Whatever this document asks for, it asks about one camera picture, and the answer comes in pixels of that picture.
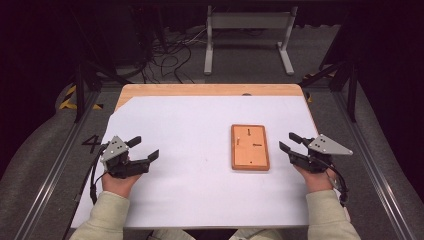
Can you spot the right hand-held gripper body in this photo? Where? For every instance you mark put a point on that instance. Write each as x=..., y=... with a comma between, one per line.
x=320, y=150

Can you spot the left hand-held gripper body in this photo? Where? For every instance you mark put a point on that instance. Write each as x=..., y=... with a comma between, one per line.
x=115, y=153

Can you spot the wooden picture frame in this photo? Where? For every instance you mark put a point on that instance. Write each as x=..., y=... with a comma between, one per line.
x=250, y=156

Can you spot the person's right hand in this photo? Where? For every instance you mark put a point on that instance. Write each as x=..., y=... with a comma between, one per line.
x=315, y=181

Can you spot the person's left hand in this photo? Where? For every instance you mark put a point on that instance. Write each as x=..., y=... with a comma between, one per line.
x=120, y=186

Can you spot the white paper sheet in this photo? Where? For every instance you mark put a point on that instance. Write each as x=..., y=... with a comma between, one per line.
x=186, y=133

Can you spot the black metal stand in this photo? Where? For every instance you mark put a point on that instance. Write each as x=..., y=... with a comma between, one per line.
x=79, y=93
x=351, y=93

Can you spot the yellow black hazard tape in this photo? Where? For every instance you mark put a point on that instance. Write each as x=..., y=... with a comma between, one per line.
x=68, y=100

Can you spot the wooden table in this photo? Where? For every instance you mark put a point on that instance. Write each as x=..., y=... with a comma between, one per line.
x=200, y=89

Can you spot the grey metal stand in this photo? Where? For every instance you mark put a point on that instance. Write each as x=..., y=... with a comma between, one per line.
x=209, y=50

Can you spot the aluminium floor rail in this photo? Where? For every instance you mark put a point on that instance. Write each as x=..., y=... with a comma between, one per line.
x=50, y=190
x=376, y=173

